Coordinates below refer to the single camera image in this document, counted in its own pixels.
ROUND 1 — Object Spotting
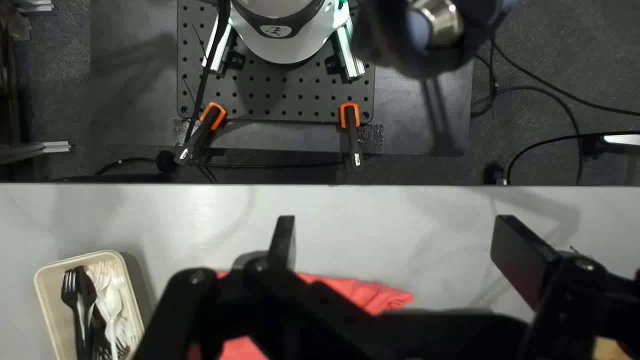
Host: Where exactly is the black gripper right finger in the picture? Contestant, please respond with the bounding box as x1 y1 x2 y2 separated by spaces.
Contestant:
489 213 640 360

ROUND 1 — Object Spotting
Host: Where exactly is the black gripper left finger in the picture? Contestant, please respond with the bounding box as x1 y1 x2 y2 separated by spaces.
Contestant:
137 213 403 360

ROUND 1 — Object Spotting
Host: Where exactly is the coral red sweatshirt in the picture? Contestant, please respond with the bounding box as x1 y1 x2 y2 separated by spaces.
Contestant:
187 267 416 360

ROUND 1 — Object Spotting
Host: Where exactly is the clear plastic fork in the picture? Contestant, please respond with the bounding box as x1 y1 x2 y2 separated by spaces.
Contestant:
89 258 134 360

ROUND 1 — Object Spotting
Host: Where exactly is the black plastic fork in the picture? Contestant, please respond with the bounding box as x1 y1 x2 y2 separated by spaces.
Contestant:
60 265 105 360

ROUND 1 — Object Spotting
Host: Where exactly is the beige cutlery tray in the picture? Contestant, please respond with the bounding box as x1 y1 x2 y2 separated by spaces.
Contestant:
33 247 148 360

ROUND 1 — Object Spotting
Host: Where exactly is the aluminium extrusion bar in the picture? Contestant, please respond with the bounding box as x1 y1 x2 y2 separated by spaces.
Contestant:
0 138 75 166

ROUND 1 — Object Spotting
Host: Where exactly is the grey base platform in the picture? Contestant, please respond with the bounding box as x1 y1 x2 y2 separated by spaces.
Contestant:
89 0 476 159

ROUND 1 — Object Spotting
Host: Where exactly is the black floor cable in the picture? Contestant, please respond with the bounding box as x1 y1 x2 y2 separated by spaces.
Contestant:
503 127 640 187
491 35 640 118

